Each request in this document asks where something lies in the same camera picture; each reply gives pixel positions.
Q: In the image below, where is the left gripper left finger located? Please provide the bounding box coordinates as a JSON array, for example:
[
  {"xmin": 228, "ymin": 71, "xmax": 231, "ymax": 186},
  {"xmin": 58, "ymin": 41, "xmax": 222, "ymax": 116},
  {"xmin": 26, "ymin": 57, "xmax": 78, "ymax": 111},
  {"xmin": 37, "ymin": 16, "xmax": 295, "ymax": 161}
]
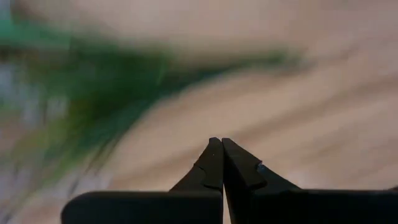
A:
[{"xmin": 60, "ymin": 136, "xmax": 224, "ymax": 224}]

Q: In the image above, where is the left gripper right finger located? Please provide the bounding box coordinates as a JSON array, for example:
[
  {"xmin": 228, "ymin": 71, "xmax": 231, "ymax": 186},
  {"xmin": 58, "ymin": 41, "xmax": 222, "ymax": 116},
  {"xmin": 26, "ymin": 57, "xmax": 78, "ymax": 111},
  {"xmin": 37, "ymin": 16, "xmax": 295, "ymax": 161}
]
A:
[{"xmin": 222, "ymin": 138, "xmax": 398, "ymax": 224}]

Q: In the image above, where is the white flower bunch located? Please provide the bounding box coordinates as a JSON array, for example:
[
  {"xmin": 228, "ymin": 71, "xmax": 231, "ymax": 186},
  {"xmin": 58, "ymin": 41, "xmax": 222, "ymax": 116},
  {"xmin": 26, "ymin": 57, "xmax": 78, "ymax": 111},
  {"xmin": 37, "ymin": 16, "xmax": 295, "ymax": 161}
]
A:
[{"xmin": 0, "ymin": 18, "xmax": 301, "ymax": 203}]

